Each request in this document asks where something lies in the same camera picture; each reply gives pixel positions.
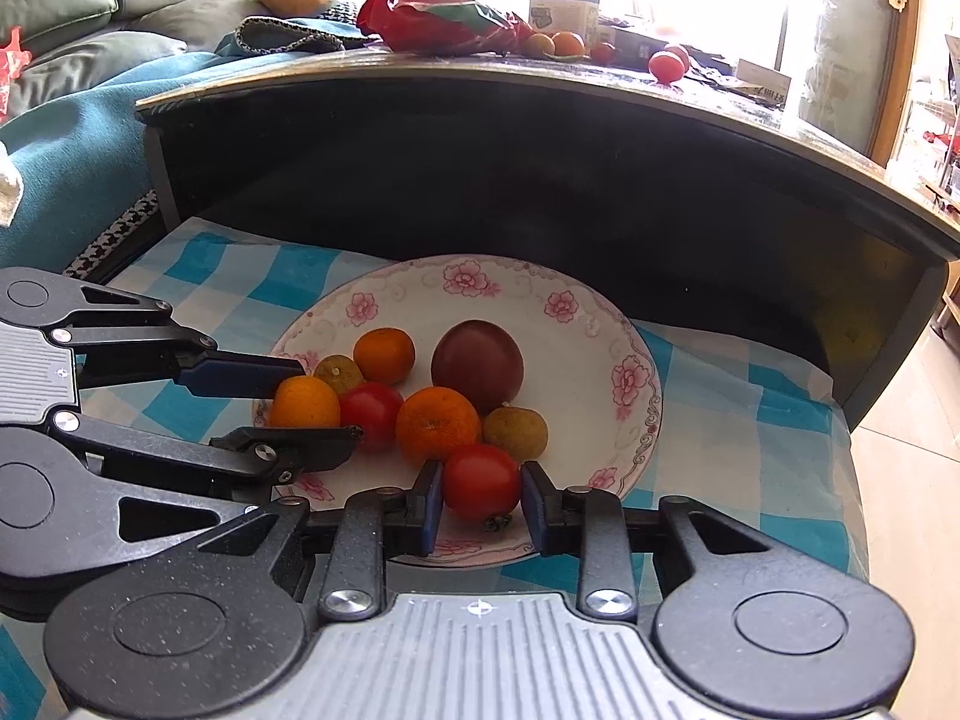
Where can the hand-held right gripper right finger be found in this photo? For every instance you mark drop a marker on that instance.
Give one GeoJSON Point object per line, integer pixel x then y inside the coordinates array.
{"type": "Point", "coordinates": [536, 499]}

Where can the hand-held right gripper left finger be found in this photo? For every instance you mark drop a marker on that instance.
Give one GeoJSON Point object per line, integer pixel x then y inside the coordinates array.
{"type": "Point", "coordinates": [431, 499]}

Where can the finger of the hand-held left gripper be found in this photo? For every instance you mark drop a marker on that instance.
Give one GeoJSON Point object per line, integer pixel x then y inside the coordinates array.
{"type": "Point", "coordinates": [300, 450]}
{"type": "Point", "coordinates": [240, 377]}

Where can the yellow-green small kiwi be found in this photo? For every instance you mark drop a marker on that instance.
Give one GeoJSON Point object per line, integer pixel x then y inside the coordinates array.
{"type": "Point", "coordinates": [514, 431]}

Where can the large orange tangerine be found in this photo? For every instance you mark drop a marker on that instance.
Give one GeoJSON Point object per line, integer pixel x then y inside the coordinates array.
{"type": "Point", "coordinates": [437, 425]}

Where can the green-brown lime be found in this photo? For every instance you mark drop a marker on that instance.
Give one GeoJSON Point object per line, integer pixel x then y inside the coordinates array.
{"type": "Point", "coordinates": [339, 371]}

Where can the white floral plate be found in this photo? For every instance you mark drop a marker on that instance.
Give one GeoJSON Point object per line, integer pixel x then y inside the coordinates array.
{"type": "Point", "coordinates": [585, 390]}

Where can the dark red apple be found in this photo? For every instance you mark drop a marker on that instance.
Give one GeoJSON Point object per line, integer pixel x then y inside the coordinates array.
{"type": "Point", "coordinates": [476, 364]}

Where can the white towel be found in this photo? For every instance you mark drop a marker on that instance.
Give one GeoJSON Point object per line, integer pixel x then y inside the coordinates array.
{"type": "Point", "coordinates": [9, 187]}

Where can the blue white checked cloth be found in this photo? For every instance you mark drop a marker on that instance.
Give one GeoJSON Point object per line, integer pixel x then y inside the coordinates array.
{"type": "Point", "coordinates": [750, 420]}

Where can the teal blanket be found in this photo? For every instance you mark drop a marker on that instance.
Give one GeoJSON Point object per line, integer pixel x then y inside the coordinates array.
{"type": "Point", "coordinates": [97, 142]}

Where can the red paper item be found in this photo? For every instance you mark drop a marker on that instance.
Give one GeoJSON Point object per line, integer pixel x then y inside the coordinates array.
{"type": "Point", "coordinates": [11, 67]}

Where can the dark coffee table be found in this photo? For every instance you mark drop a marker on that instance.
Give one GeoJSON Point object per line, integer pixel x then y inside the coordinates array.
{"type": "Point", "coordinates": [525, 165]}

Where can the grey knitted cloth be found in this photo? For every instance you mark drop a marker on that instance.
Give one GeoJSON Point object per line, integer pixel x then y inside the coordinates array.
{"type": "Point", "coordinates": [285, 34]}

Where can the grey sofa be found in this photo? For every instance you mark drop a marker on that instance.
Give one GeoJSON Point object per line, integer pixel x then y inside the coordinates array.
{"type": "Point", "coordinates": [150, 0]}

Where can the red plastic bag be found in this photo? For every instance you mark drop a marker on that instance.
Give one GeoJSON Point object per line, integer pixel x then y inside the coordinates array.
{"type": "Point", "coordinates": [442, 19]}

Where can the pale orange tangerine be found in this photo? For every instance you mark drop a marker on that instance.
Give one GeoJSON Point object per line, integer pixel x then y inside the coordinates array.
{"type": "Point", "coordinates": [538, 45]}

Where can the small red tomato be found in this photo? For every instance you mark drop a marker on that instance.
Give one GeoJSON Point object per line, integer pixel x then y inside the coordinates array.
{"type": "Point", "coordinates": [602, 52]}

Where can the white carton box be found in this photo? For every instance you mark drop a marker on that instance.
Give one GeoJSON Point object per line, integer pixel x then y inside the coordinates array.
{"type": "Point", "coordinates": [564, 0]}

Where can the grey curtain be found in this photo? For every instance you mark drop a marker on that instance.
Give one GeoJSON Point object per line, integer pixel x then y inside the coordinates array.
{"type": "Point", "coordinates": [847, 52]}

